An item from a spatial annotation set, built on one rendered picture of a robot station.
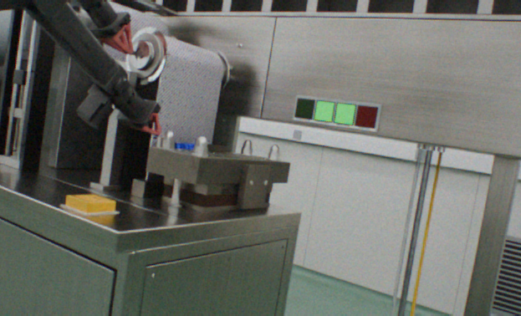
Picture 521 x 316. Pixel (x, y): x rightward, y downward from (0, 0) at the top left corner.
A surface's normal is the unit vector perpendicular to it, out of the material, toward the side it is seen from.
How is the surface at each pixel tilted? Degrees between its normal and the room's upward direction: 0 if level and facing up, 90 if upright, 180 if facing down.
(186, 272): 90
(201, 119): 90
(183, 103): 90
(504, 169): 90
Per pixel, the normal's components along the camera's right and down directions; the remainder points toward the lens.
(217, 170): 0.82, 0.17
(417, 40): -0.56, -0.04
